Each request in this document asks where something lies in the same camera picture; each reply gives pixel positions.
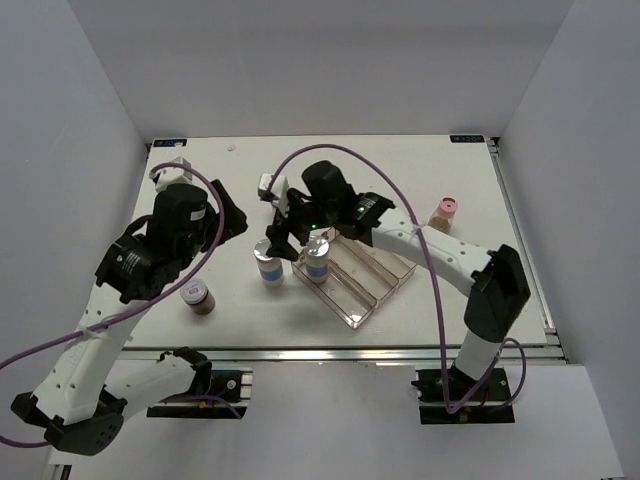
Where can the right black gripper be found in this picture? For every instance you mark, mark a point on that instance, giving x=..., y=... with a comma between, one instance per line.
x=278, y=232

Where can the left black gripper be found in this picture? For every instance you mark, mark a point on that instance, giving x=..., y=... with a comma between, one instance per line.
x=234, y=223

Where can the blue label bottle silver cap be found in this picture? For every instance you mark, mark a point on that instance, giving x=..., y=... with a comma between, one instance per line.
x=316, y=258

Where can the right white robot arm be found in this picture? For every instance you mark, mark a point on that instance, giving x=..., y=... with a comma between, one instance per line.
x=493, y=281

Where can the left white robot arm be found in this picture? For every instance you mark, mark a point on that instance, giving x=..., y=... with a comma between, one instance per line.
x=79, y=412

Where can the brown spice jar near front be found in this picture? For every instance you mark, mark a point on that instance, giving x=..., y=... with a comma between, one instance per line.
x=198, y=297

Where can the clear plastic organizer tray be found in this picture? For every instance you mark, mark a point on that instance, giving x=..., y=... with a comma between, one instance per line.
x=361, y=278

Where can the pink cap spice bottle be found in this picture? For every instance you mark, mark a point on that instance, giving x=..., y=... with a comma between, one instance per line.
x=443, y=216

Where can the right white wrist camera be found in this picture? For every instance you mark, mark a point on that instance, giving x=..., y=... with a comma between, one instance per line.
x=274, y=191

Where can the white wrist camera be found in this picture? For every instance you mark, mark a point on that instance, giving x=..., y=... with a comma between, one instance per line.
x=178, y=173
x=274, y=191

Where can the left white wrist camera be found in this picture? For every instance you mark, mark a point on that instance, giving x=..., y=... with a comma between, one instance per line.
x=178, y=173

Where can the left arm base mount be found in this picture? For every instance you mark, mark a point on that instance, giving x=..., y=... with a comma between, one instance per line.
x=227, y=398

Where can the aluminium table front rail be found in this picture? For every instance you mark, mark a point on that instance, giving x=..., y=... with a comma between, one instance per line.
x=544, y=354

